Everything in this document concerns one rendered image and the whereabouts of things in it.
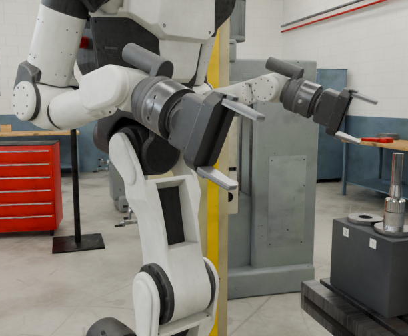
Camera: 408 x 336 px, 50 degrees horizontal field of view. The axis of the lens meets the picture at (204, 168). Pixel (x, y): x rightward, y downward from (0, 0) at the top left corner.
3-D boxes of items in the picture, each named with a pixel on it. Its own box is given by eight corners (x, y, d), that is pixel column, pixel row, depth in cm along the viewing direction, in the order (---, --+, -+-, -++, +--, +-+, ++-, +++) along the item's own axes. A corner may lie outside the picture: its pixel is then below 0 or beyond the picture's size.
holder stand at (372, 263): (387, 319, 103) (392, 236, 100) (329, 283, 124) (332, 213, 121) (426, 311, 107) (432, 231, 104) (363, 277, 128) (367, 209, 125)
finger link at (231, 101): (253, 121, 59) (220, 103, 62) (266, 122, 61) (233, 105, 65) (258, 109, 58) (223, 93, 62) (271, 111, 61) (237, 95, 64)
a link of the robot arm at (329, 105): (328, 141, 108) (285, 122, 112) (340, 133, 115) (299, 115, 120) (348, 93, 102) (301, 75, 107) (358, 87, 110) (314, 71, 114)
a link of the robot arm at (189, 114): (180, 175, 63) (130, 140, 70) (221, 173, 71) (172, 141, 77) (210, 92, 59) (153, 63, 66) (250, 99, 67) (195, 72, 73)
